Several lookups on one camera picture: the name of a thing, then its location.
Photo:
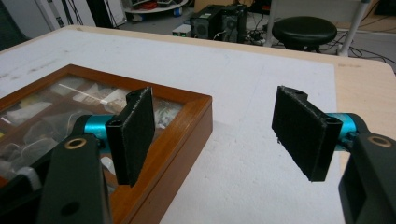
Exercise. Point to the wooden box with glass lid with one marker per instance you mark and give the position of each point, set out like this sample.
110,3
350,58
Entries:
186,133

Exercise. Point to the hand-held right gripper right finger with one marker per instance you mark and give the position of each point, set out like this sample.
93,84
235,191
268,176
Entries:
299,130

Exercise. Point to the black computer tower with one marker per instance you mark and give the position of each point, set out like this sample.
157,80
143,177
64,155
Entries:
205,23
235,25

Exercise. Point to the white power supply unit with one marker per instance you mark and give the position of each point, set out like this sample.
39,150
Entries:
181,30

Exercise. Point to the round white wheeled platform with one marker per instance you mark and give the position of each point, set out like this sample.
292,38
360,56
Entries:
155,9

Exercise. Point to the black round stool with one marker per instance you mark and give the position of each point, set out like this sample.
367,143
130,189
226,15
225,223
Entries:
303,31

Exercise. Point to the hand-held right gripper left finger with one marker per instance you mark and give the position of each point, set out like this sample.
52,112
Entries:
134,133

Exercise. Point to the dark screen panel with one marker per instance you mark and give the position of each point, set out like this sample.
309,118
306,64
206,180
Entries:
11,25

